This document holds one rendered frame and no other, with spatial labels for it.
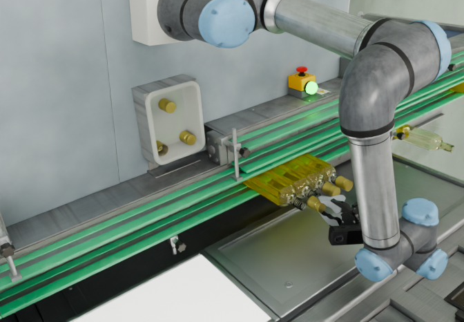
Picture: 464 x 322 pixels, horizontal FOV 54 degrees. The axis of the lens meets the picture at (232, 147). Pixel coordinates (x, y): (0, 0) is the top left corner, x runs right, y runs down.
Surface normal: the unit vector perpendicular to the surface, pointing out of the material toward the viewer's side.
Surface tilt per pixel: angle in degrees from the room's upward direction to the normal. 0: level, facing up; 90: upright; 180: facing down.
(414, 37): 66
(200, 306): 90
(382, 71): 55
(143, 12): 90
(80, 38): 0
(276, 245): 90
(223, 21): 8
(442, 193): 90
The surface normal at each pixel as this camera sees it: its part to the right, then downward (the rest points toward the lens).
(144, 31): -0.81, 0.23
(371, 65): -0.43, -0.32
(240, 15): 0.48, 0.40
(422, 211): -0.19, -0.83
